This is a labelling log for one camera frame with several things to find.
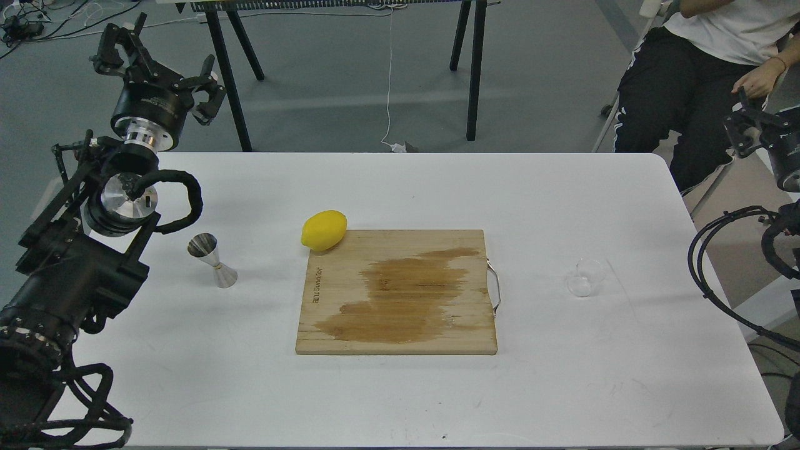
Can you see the seated person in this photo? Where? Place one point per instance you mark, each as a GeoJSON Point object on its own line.
{"type": "Point", "coordinates": [700, 75]}

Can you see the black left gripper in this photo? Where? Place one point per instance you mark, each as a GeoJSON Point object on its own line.
{"type": "Point", "coordinates": [147, 114]}

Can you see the yellow lemon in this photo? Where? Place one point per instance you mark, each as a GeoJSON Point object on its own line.
{"type": "Point", "coordinates": [324, 230]}

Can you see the black-legged background table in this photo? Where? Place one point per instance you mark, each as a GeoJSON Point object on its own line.
{"type": "Point", "coordinates": [324, 54]}

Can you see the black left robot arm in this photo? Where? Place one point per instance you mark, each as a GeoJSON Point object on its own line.
{"type": "Point", "coordinates": [82, 258]}

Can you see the steel jigger measuring cup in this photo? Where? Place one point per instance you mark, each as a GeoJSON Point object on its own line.
{"type": "Point", "coordinates": [204, 247]}

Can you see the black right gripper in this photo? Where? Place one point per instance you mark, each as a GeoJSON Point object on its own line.
{"type": "Point", "coordinates": [744, 128]}

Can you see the wooden cutting board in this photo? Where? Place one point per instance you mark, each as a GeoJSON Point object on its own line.
{"type": "Point", "coordinates": [399, 292]}

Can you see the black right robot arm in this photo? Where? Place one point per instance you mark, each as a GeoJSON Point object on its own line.
{"type": "Point", "coordinates": [746, 260]}

